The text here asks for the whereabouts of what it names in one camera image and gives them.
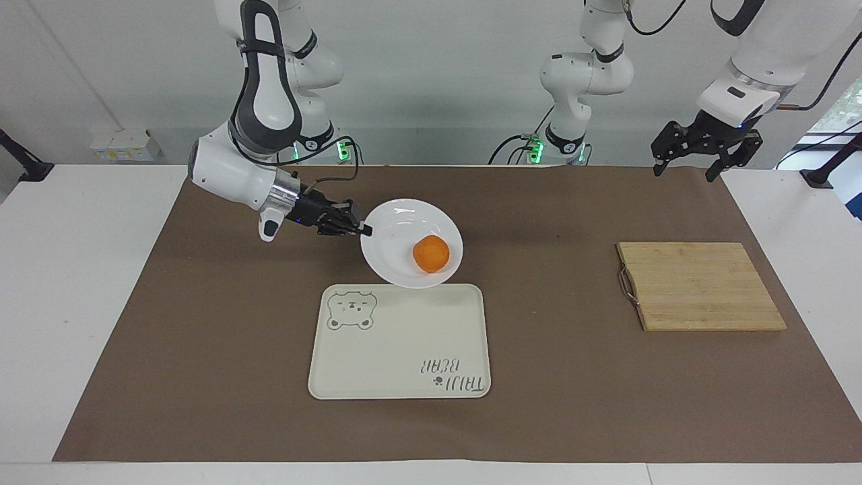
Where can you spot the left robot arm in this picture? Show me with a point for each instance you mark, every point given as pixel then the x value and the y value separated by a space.
pixel 586 74

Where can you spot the window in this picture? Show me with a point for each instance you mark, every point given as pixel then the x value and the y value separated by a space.
pixel 842 108

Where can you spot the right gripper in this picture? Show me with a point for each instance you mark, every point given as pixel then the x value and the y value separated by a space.
pixel 311 209

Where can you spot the black stand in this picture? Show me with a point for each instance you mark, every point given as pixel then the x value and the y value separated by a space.
pixel 30 168
pixel 825 174

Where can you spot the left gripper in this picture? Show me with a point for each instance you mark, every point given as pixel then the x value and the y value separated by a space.
pixel 720 129

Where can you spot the orange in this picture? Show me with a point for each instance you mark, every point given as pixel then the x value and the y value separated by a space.
pixel 431 254

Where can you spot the white round plate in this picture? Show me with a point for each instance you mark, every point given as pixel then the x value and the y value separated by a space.
pixel 397 249

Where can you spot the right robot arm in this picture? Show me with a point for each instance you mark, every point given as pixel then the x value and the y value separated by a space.
pixel 269 101

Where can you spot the cream tray with bear print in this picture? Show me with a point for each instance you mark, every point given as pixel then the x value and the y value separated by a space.
pixel 397 343

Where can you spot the bamboo cutting board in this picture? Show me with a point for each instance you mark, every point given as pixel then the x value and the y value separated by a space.
pixel 700 286

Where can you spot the white wall socket box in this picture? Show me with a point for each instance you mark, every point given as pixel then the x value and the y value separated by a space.
pixel 124 145

